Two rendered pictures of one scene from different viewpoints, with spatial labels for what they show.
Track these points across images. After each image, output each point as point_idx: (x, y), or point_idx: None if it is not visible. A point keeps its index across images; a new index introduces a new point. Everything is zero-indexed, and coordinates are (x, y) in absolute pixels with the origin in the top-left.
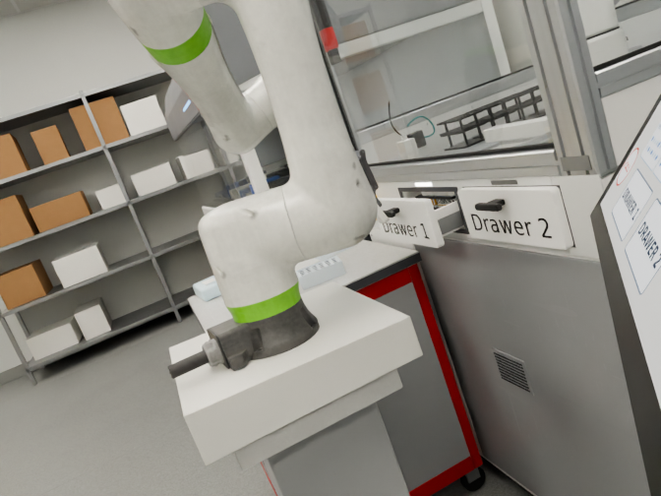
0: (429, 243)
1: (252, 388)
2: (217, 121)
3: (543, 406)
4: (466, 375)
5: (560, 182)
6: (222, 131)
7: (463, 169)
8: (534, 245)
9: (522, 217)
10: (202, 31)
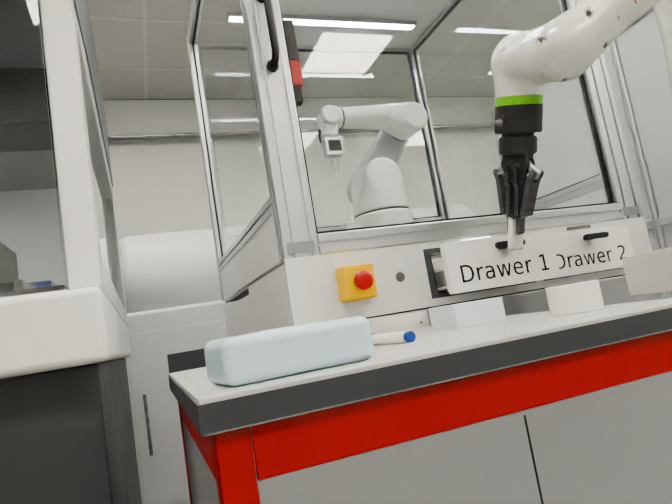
0: (547, 275)
1: None
2: (629, 23)
3: None
4: None
5: (621, 223)
6: (615, 35)
7: (535, 221)
8: (613, 268)
9: (605, 247)
10: None
